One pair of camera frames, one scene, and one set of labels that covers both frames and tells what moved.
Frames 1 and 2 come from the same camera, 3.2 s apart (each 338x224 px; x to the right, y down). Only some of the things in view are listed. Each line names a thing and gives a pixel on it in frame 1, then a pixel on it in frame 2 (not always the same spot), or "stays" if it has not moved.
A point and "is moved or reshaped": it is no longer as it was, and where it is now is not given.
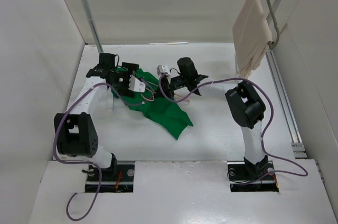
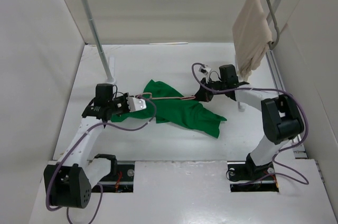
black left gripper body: [122, 78] to [119, 105]
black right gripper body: [178, 82] to [219, 85]
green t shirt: [150, 103] is moved or reshaped
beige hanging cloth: [252, 34] stays
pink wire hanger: [153, 94] to [187, 98]
